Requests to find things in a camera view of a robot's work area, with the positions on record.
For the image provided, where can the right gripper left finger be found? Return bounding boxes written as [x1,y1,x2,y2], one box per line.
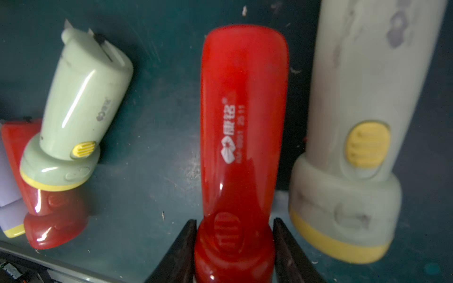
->
[145,219,197,283]

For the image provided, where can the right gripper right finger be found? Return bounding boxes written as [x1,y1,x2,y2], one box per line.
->
[273,218,327,283]

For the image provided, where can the red flashlight horizontal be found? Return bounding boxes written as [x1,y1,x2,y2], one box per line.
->
[194,25,289,283]

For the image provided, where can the pale green flashlight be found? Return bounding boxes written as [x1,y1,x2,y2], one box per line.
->
[20,22,133,192]
[289,1,448,264]

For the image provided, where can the red flashlight upright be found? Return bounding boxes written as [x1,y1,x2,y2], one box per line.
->
[1,119,88,250]

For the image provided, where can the purple flashlight right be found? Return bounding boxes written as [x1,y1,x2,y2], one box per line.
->
[0,141,28,238]

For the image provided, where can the dark green table mat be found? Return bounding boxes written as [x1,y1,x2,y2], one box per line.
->
[1,1,453,283]

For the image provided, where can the aluminium front rail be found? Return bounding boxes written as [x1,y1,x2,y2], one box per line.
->
[1,241,124,283]

